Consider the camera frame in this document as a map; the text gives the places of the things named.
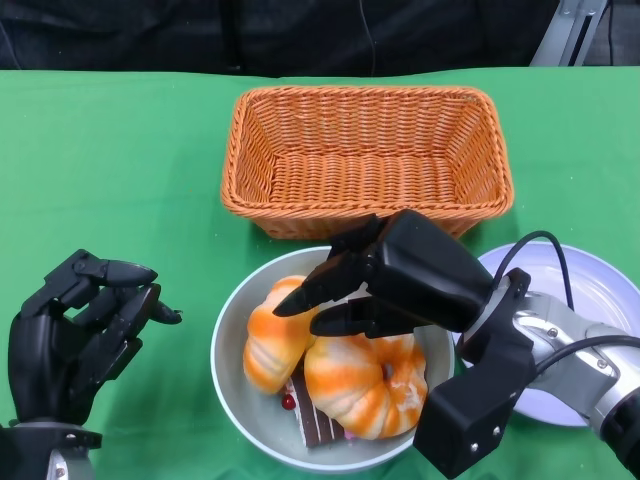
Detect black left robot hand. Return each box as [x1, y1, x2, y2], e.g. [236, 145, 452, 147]
[7, 248, 184, 426]

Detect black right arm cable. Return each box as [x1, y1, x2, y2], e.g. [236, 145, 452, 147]
[492, 229, 640, 374]

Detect green tablecloth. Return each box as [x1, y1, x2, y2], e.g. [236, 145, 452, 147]
[0, 67, 640, 480]

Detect white round bowl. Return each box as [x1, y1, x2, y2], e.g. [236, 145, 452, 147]
[209, 245, 457, 475]

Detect white round plate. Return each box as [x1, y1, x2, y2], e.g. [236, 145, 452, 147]
[452, 242, 640, 429]

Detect pumpkin-shaped orange bread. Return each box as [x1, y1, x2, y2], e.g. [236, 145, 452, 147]
[303, 332, 430, 442]

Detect layered chocolate cake slice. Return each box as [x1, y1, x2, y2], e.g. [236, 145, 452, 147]
[279, 372, 351, 450]

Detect grey metal frame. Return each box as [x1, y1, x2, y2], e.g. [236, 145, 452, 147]
[528, 0, 614, 69]

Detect round orange-white bread bun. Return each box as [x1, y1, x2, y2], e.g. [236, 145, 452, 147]
[243, 274, 321, 397]

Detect black backdrop cloth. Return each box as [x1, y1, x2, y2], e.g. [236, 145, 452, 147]
[0, 0, 559, 80]

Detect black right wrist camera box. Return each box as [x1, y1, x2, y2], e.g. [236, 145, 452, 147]
[412, 344, 537, 475]

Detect orange wicker basket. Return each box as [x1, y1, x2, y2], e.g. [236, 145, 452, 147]
[220, 85, 515, 241]

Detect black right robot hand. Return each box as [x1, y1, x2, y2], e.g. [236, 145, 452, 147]
[272, 208, 494, 341]

